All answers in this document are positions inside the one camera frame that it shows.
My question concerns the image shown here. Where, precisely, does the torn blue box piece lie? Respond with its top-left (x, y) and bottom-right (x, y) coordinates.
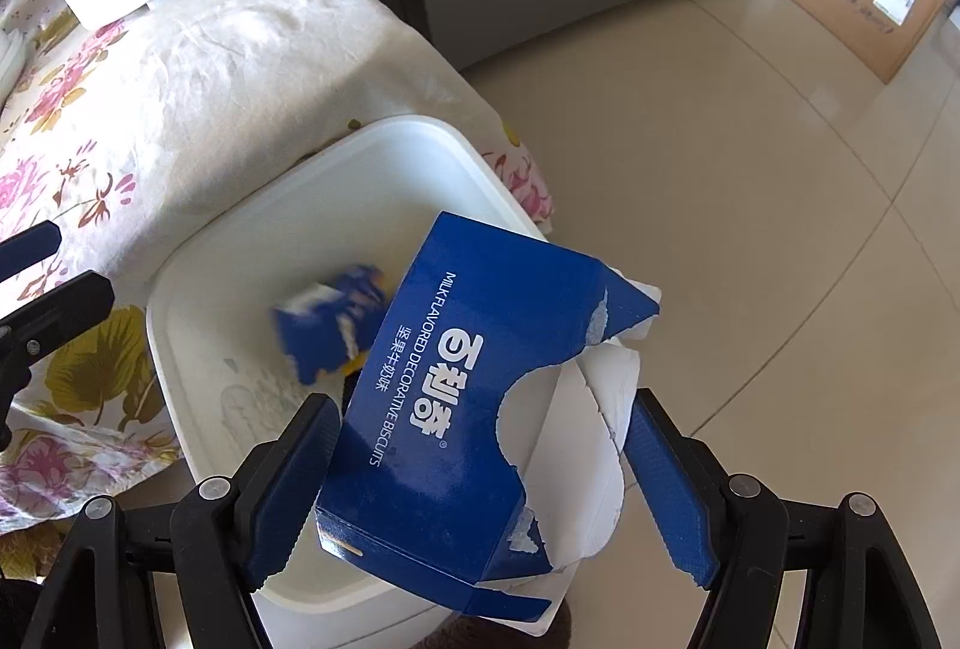
top-left (272, 264), bottom-right (389, 386)

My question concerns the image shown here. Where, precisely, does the blue biscuit box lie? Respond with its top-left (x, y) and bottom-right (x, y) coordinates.
top-left (316, 214), bottom-right (659, 636)

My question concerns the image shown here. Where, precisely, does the white trash bin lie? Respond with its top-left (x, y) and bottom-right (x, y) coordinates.
top-left (146, 116), bottom-right (535, 647)

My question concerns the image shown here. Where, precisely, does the floral tablecloth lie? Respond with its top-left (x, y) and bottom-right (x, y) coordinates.
top-left (2, 0), bottom-right (553, 581)

